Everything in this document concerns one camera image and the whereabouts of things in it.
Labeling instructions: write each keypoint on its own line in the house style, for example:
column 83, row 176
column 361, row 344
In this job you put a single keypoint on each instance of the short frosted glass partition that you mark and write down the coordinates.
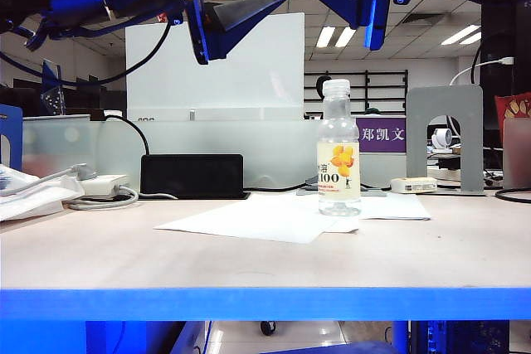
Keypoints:
column 516, row 155

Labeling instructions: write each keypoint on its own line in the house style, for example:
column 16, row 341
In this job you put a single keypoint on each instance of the blue chair seat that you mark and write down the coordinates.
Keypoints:
column 332, row 347

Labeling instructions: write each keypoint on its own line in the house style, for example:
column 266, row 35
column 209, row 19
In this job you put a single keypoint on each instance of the black office chair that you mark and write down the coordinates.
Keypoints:
column 322, row 82

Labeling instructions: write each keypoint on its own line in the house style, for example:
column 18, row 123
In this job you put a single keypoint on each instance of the red hanging ornament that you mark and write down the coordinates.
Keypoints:
column 162, row 18

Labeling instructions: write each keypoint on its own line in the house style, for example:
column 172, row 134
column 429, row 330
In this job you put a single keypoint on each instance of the blue flag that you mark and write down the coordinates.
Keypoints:
column 52, row 97

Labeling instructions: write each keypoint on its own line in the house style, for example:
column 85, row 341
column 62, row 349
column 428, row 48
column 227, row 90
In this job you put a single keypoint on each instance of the black caster wheel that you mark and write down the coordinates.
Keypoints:
column 267, row 328

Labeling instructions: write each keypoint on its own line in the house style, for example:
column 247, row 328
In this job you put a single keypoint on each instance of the small white paper sheet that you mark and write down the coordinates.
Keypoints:
column 394, row 207

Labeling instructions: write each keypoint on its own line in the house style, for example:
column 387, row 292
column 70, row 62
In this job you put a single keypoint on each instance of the white board panel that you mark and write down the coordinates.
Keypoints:
column 257, row 80

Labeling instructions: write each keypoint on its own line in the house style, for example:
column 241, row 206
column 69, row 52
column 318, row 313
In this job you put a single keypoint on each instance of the small white desk fan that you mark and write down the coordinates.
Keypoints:
column 441, row 138

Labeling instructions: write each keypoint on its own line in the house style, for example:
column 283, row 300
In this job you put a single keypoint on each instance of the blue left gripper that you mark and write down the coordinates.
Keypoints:
column 199, row 39

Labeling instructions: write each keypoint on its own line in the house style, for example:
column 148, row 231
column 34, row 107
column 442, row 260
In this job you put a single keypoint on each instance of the black computer tower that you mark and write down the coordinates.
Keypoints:
column 460, row 337

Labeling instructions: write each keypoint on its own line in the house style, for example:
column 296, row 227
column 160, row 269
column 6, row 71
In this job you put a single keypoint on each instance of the clear bottle with yellow label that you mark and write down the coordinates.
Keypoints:
column 338, row 171

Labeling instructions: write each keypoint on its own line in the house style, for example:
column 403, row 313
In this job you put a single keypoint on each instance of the long frosted glass partition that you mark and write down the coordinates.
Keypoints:
column 269, row 151

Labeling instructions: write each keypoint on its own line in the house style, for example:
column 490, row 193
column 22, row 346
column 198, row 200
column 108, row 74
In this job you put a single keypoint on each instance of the tall black cabinet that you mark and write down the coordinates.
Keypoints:
column 498, row 30

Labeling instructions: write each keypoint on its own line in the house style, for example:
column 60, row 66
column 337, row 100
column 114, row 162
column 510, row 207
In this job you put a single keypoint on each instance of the small white charger box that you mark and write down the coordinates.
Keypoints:
column 412, row 185

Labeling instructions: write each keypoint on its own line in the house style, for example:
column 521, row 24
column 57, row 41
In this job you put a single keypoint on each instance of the dark office cubicle partitions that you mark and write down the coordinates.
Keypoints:
column 83, row 101

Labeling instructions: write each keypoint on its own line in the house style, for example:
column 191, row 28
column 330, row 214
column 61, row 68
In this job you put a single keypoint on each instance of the black rectangular box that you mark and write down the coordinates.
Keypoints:
column 191, row 176

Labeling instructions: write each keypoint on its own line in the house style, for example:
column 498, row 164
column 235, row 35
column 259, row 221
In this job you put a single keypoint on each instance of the blue table frame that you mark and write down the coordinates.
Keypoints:
column 265, row 304

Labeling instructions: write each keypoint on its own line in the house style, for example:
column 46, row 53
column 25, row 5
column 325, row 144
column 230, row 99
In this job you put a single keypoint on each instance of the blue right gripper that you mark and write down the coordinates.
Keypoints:
column 379, row 10

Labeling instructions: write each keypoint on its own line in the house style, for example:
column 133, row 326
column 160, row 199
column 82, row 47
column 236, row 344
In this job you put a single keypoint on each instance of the grey metal bookend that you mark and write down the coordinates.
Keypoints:
column 415, row 142

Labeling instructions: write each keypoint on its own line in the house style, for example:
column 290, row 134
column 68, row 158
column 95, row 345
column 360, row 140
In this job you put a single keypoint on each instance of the purple name sign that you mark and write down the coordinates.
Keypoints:
column 381, row 135

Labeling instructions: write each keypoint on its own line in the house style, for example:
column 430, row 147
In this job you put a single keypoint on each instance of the white power adapter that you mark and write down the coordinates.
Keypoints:
column 103, row 184

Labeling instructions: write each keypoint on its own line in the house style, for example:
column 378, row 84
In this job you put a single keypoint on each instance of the ceiling light panel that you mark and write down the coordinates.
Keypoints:
column 460, row 35
column 336, row 37

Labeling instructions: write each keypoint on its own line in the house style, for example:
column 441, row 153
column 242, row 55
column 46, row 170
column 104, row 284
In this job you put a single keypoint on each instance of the large white paper sheet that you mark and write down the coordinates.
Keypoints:
column 257, row 221

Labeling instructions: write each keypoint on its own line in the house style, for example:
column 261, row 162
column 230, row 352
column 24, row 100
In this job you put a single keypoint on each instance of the black wall shelf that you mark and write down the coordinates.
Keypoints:
column 366, row 88

